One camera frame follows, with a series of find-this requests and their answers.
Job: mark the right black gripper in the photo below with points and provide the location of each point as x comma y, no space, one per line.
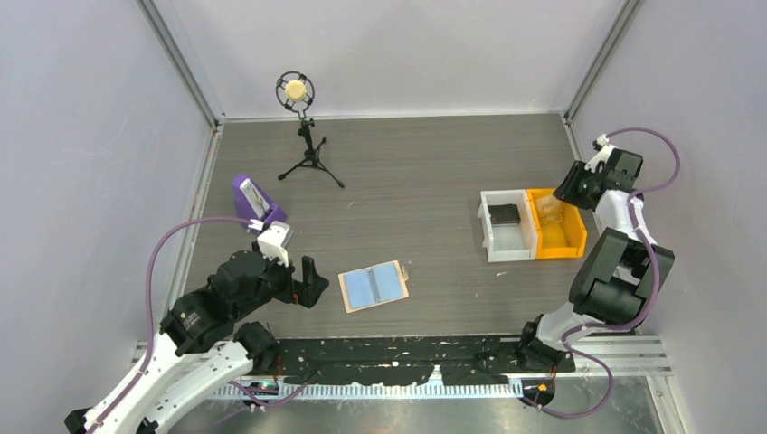
567,190

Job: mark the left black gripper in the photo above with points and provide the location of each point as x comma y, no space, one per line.
306,292

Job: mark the beige leather card holder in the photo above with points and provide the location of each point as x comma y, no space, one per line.
373,286

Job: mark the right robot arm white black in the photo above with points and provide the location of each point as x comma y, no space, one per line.
621,277

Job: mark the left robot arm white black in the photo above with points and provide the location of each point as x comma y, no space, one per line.
202,343

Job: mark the orange plastic bin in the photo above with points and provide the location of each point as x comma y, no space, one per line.
564,240

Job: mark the black block in white bin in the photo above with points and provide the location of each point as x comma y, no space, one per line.
504,214

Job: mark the white plastic bin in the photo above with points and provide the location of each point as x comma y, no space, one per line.
507,242

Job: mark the purple metronome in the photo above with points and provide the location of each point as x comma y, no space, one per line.
252,203

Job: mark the black microphone on tripod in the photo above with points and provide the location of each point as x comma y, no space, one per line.
296,93

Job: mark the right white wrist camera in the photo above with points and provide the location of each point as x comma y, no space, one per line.
604,149

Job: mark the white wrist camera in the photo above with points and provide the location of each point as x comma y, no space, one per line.
604,149
273,241

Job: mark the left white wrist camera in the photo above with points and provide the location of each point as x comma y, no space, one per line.
273,241

